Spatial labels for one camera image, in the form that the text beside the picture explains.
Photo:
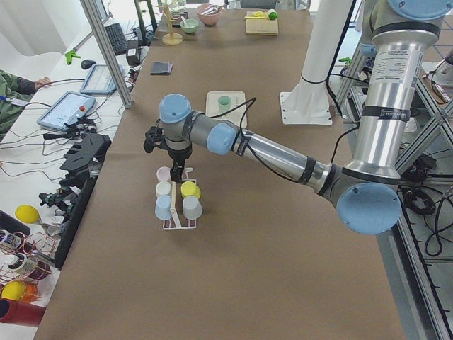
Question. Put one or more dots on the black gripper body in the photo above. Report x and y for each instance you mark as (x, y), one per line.
(179, 155)

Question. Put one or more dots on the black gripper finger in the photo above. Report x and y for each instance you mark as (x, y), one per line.
(173, 173)
(180, 174)

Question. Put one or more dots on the green cup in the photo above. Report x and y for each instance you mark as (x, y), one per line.
(224, 104)

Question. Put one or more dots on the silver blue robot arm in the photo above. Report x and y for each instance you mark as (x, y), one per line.
(293, 137)

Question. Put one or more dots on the person forearm green sleeve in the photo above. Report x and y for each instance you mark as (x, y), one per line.
(13, 87)

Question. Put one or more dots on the pink cup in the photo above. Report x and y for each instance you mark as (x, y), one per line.
(163, 173)

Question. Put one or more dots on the pale cream cup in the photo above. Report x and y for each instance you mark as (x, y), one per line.
(163, 188)

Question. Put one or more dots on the yellow cup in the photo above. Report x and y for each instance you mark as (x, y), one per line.
(190, 188)

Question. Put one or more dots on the light blue cup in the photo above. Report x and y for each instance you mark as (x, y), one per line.
(163, 207)

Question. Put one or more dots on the grey cup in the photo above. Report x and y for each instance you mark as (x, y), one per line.
(192, 208)

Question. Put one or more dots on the cream rabbit tray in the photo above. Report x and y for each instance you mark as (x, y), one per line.
(235, 113)

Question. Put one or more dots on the person hand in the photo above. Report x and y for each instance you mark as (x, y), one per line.
(46, 81)

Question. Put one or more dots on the black plastic stand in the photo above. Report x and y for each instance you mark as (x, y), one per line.
(80, 155)

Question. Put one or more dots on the grey folded cloth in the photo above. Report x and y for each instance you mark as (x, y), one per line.
(161, 68)

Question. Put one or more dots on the wooden mug tree stand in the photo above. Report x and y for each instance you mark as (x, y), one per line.
(171, 38)

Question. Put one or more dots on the blue teach pendant tablet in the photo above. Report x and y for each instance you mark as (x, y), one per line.
(66, 111)

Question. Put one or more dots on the green bowl with spoon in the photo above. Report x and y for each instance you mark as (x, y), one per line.
(189, 25)

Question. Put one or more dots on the black computer mouse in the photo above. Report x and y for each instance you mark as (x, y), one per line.
(87, 63)

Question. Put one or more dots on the black keyboard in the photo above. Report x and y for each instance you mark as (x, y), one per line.
(116, 38)

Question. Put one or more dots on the pink bowl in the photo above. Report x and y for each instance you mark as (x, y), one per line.
(209, 14)

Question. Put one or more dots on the green clamp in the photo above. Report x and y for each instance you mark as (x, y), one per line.
(70, 55)

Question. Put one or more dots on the yellow lemon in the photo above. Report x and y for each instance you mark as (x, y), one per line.
(27, 214)

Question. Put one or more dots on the wooden cutting board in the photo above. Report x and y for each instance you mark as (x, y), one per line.
(257, 23)

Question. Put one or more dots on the green toy fruit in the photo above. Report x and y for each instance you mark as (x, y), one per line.
(272, 15)

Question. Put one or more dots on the red cylinder container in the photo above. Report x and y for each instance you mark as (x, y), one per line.
(21, 313)

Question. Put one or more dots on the wooden rack handle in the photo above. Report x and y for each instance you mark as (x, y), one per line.
(173, 198)

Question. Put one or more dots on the white wire cup rack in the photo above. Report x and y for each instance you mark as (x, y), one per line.
(176, 224)

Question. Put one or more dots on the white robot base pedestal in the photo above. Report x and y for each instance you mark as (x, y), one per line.
(307, 103)

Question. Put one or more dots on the aluminium frame post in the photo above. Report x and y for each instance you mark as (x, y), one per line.
(93, 16)

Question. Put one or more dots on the copper wire basket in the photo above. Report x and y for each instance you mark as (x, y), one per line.
(21, 264)

